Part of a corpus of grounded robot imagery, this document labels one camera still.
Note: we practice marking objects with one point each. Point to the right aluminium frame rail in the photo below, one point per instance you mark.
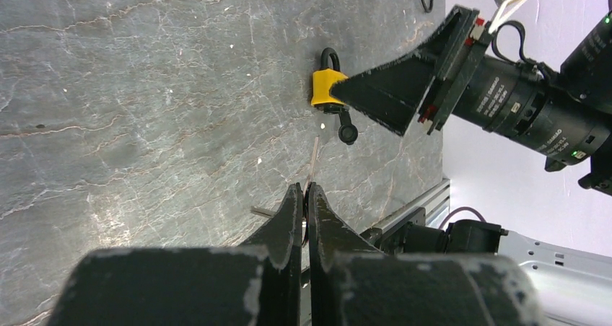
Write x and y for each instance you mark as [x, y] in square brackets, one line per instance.
[427, 207]

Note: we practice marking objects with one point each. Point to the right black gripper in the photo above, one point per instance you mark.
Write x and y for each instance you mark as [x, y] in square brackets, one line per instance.
[428, 80]

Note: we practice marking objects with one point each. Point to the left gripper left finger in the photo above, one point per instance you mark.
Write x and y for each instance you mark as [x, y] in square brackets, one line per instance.
[254, 283]

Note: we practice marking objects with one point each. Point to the yellow black padlock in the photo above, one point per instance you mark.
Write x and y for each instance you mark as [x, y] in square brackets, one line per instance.
[323, 79]

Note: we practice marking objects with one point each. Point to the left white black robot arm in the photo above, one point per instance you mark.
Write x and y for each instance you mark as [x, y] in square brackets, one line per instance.
[306, 261]

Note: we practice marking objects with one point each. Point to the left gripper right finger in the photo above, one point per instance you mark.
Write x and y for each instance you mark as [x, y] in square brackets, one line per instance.
[354, 283]

